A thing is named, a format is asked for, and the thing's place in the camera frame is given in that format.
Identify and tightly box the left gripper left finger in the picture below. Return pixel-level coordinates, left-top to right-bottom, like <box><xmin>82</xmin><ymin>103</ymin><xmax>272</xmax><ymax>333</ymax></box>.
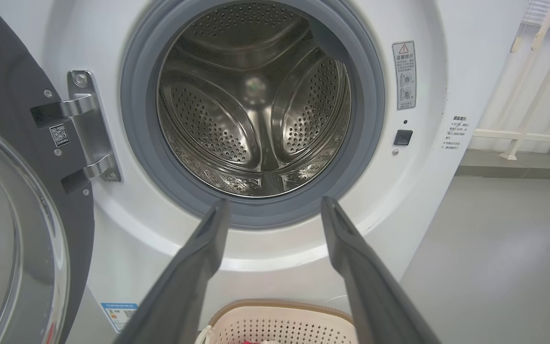
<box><xmin>113</xmin><ymin>198</ymin><xmax>232</xmax><ymax>344</ymax></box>

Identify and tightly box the glass washing machine door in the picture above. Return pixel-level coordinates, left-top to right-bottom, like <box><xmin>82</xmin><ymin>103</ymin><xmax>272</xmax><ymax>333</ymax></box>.
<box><xmin>0</xmin><ymin>0</ymin><xmax>95</xmax><ymax>344</ymax></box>

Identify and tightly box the metal washing machine door hinge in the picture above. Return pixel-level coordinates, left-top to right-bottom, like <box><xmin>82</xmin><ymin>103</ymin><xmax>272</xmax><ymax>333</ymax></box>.
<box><xmin>30</xmin><ymin>70</ymin><xmax>123</xmax><ymax>194</ymax></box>

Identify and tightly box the small square QR sticker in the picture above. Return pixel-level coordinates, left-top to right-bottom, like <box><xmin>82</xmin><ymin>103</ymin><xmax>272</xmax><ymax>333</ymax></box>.
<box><xmin>49</xmin><ymin>123</ymin><xmax>71</xmax><ymax>148</ymax></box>

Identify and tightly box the blue energy label sticker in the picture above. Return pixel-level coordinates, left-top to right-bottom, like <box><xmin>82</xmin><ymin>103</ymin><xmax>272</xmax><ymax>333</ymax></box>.
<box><xmin>100</xmin><ymin>302</ymin><xmax>138</xmax><ymax>333</ymax></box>

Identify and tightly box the white metal railing frame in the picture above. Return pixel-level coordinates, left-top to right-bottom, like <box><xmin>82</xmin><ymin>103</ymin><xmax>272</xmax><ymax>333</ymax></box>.
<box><xmin>470</xmin><ymin>0</ymin><xmax>550</xmax><ymax>161</ymax></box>

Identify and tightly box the white front-load washing machine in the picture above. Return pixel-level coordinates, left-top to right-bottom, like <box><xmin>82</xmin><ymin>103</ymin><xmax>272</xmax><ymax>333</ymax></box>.
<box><xmin>0</xmin><ymin>0</ymin><xmax>529</xmax><ymax>336</ymax></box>

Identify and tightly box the grey warning sticker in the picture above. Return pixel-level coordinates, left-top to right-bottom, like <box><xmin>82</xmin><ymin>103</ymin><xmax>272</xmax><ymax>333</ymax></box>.
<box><xmin>391</xmin><ymin>40</ymin><xmax>418</xmax><ymax>111</ymax></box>

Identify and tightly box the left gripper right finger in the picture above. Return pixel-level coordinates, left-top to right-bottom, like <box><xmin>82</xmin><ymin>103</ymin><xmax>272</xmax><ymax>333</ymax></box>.
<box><xmin>321</xmin><ymin>195</ymin><xmax>443</xmax><ymax>344</ymax></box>

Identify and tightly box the cream perforated laundry basket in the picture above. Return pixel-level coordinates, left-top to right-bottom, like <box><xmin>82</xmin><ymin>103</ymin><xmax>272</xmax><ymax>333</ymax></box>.
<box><xmin>194</xmin><ymin>299</ymin><xmax>357</xmax><ymax>344</ymax></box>

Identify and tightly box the printed text notice label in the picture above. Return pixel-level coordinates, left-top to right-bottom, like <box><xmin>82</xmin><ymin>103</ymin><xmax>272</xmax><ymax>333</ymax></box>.
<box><xmin>442</xmin><ymin>114</ymin><xmax>469</xmax><ymax>151</ymax></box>

